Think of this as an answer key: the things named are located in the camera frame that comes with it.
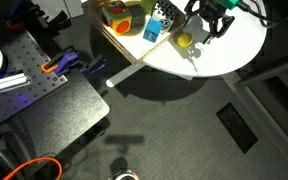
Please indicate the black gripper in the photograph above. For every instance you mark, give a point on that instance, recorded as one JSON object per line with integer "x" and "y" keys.
{"x": 211, "y": 11}

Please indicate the yellow plastic lemon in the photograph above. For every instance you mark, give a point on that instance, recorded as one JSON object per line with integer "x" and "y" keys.
{"x": 185, "y": 40}

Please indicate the black white plush cube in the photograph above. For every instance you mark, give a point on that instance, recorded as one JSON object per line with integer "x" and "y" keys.
{"x": 164, "y": 12}

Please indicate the wooden crate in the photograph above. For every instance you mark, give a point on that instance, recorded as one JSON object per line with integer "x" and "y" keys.
{"x": 132, "y": 44}

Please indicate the grey white plush cube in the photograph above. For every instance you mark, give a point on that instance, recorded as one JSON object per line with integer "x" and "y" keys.
{"x": 138, "y": 15}

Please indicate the white round table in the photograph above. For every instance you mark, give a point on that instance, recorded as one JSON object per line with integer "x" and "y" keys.
{"x": 236, "y": 48}

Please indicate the green plush block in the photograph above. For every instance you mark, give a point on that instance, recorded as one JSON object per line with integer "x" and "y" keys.
{"x": 148, "y": 5}

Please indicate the white table foot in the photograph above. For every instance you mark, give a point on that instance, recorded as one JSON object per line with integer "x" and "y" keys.
{"x": 131, "y": 69}

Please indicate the black floor vent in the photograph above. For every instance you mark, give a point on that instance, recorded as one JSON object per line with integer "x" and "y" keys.
{"x": 237, "y": 127}

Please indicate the near orange blue clamp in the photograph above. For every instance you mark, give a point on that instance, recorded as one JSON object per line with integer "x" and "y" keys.
{"x": 64, "y": 62}

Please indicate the orange blue clamp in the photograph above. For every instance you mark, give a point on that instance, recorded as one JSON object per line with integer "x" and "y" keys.
{"x": 64, "y": 62}
{"x": 36, "y": 18}

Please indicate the far orange blue clamp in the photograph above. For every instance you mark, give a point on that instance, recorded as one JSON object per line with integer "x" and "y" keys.
{"x": 36, "y": 18}

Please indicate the black perforated breadboard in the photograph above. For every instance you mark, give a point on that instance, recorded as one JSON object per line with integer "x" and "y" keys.
{"x": 23, "y": 55}

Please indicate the black cart top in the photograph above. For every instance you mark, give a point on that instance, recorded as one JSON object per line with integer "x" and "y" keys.
{"x": 46, "y": 116}

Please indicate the green wrist camera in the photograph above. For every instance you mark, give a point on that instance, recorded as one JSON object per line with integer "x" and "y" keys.
{"x": 229, "y": 4}

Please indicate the aluminium rail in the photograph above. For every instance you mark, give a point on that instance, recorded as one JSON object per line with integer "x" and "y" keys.
{"x": 14, "y": 82}

